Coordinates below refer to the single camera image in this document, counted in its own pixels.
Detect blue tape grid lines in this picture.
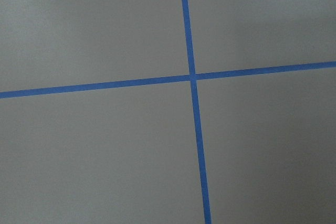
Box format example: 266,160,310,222
1,0,335,223

